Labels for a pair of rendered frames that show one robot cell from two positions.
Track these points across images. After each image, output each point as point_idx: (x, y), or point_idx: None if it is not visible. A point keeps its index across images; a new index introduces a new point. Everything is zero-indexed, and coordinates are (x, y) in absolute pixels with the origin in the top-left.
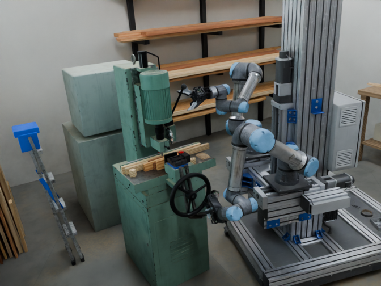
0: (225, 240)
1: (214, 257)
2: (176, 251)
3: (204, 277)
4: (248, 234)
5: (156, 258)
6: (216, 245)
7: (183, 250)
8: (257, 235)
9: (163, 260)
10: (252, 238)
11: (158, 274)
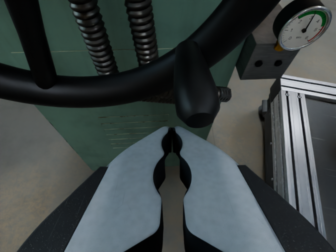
0: (253, 121)
1: (217, 146)
2: (121, 133)
3: (178, 177)
4: (309, 157)
5: (65, 133)
6: (234, 124)
7: (142, 136)
8: (327, 170)
9: (88, 140)
10: (313, 176)
11: (83, 153)
